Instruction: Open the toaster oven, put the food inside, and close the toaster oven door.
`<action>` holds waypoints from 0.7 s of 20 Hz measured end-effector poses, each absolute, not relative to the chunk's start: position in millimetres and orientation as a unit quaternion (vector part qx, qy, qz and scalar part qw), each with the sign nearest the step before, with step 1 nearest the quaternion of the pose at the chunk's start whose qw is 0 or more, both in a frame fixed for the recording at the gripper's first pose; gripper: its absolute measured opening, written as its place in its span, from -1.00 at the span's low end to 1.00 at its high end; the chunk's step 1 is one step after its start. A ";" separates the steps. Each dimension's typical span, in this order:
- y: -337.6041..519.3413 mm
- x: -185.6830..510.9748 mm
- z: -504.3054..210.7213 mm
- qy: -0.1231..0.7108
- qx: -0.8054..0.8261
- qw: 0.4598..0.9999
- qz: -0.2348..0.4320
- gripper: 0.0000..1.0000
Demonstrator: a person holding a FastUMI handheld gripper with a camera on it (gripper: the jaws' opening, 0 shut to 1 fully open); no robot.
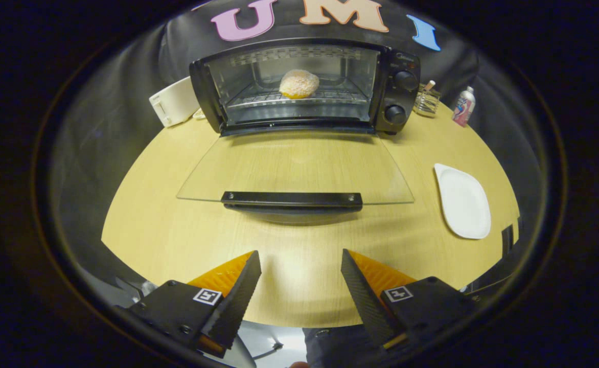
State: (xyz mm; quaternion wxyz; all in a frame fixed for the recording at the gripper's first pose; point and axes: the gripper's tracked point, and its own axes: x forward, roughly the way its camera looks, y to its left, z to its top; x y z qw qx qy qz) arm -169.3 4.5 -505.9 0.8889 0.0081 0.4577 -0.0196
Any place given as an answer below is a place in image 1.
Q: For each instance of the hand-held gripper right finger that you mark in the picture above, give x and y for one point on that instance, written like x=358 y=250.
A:
x=363 y=296

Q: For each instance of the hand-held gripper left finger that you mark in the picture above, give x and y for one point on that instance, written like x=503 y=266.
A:
x=238 y=296

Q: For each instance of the round bread bun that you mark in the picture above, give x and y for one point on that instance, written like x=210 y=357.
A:
x=299 y=84

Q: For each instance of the black toaster oven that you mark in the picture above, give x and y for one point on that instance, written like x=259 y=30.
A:
x=404 y=61

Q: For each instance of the person's dark trousers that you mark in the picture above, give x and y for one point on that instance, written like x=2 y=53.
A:
x=330 y=345

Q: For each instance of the white plate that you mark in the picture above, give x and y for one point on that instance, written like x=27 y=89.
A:
x=462 y=202

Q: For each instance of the white plastic box appliance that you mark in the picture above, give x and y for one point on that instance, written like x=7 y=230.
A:
x=174 y=102

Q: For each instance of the glass jar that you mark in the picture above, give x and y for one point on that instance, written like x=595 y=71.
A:
x=427 y=101

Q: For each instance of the white and pink spray can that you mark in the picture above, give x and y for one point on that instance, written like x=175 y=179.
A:
x=464 y=108

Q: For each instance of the black backdrop cloth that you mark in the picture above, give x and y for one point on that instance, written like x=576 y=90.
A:
x=177 y=41

